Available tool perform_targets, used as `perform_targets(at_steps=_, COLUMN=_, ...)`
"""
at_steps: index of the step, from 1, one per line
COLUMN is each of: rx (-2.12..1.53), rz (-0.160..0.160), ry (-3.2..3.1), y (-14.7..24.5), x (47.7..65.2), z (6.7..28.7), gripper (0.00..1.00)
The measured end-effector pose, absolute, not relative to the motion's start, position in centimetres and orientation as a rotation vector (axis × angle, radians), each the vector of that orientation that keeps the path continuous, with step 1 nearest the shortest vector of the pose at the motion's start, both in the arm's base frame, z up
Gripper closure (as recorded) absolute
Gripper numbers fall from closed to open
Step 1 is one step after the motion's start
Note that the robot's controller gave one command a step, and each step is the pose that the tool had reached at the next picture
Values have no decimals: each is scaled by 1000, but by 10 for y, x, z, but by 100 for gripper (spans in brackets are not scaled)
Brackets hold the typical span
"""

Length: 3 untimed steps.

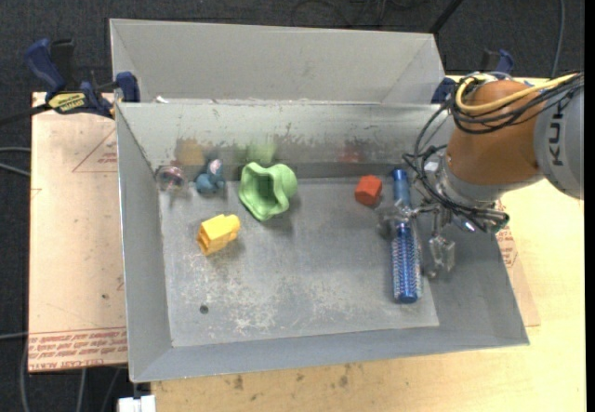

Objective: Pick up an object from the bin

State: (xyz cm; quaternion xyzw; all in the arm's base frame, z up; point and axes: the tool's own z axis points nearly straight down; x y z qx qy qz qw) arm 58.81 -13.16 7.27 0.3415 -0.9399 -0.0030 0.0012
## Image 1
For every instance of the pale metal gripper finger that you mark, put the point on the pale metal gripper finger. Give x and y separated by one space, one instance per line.
440 256
394 217

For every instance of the blue hairbrush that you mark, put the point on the blue hairbrush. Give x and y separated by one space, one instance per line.
407 270

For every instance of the red block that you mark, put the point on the red block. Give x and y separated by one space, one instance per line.
368 190

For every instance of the grey metal bin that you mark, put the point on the grey metal bin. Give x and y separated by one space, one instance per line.
297 270

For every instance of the green wavy cup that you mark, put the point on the green wavy cup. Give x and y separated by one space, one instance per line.
267 191

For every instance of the yellow toy block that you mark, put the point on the yellow toy block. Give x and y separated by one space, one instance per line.
217 233

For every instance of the blue toy mouse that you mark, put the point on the blue toy mouse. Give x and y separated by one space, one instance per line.
210 181

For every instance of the clear glass thing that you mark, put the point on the clear glass thing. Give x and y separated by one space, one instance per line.
172 178

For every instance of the brown cardboard board red print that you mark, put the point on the brown cardboard board red print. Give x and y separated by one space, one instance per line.
74 233

